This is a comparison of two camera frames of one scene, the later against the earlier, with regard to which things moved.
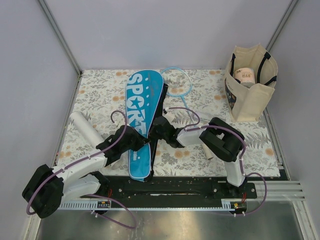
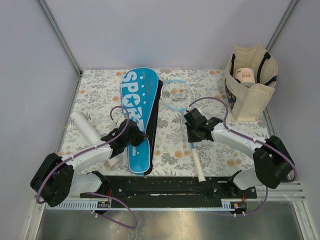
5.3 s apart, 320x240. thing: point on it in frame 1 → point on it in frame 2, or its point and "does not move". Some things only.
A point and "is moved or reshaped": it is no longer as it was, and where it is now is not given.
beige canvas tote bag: [244, 102] does not move
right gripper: [152, 132] → [190, 138]
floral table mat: [190, 98] does not move
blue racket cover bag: [146, 93] is moved or reshaped
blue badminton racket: [178, 83] → [180, 94]
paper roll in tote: [246, 75] does not move
